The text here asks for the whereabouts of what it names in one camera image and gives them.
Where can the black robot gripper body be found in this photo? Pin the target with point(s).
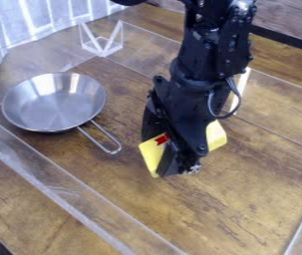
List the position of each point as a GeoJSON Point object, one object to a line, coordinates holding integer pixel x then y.
{"type": "Point", "coordinates": [193, 105]}

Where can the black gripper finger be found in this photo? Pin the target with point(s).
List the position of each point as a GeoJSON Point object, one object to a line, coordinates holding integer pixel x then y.
{"type": "Point", "coordinates": [154, 125]}
{"type": "Point", "coordinates": [178, 159]}

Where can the yellow butter block toy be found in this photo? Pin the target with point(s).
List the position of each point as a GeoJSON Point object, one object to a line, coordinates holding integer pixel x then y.
{"type": "Point", "coordinates": [153, 147]}

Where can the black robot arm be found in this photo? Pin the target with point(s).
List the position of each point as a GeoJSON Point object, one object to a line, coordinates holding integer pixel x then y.
{"type": "Point", "coordinates": [216, 47]}

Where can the silver metal frying pan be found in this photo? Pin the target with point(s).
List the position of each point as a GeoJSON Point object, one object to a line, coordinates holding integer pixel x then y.
{"type": "Point", "coordinates": [55, 102]}

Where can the black bar on table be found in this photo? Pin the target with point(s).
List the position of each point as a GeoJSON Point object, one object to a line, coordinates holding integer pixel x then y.
{"type": "Point", "coordinates": [276, 36]}

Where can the white sheer curtain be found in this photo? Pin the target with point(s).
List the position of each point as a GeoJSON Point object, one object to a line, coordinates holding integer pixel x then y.
{"type": "Point", "coordinates": [28, 20]}

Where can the clear acrylic tray wall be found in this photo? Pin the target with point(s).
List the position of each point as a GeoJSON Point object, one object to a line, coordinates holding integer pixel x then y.
{"type": "Point", "coordinates": [77, 193]}

